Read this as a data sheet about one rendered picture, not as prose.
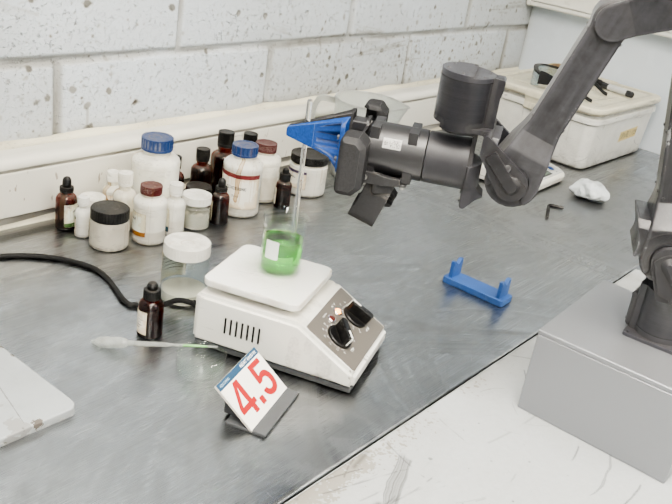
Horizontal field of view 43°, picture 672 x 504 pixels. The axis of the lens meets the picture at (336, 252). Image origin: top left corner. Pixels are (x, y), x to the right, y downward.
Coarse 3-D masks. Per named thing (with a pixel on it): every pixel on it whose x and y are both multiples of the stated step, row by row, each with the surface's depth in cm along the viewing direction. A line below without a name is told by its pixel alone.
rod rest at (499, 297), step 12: (456, 264) 124; (444, 276) 125; (456, 276) 126; (468, 276) 126; (468, 288) 123; (480, 288) 123; (492, 288) 124; (504, 288) 121; (492, 300) 121; (504, 300) 121
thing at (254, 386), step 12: (252, 360) 92; (240, 372) 89; (252, 372) 90; (264, 372) 92; (228, 384) 87; (240, 384) 88; (252, 384) 89; (264, 384) 91; (276, 384) 92; (228, 396) 86; (240, 396) 87; (252, 396) 88; (264, 396) 90; (240, 408) 86; (252, 408) 87; (252, 420) 86
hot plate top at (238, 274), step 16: (240, 256) 103; (256, 256) 103; (224, 272) 98; (240, 272) 99; (256, 272) 99; (304, 272) 101; (320, 272) 102; (224, 288) 95; (240, 288) 95; (256, 288) 96; (272, 288) 96; (288, 288) 97; (304, 288) 97; (320, 288) 100; (272, 304) 94; (288, 304) 93; (304, 304) 95
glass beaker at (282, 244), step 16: (272, 208) 99; (288, 208) 101; (272, 224) 96; (288, 224) 101; (304, 224) 97; (272, 240) 97; (288, 240) 96; (304, 240) 99; (272, 256) 97; (288, 256) 97; (272, 272) 98; (288, 272) 98
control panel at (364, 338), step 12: (336, 300) 101; (348, 300) 103; (324, 312) 98; (336, 312) 99; (312, 324) 95; (324, 324) 96; (372, 324) 103; (324, 336) 95; (360, 336) 99; (372, 336) 101; (336, 348) 95; (348, 348) 96; (360, 348) 98; (348, 360) 94; (360, 360) 96
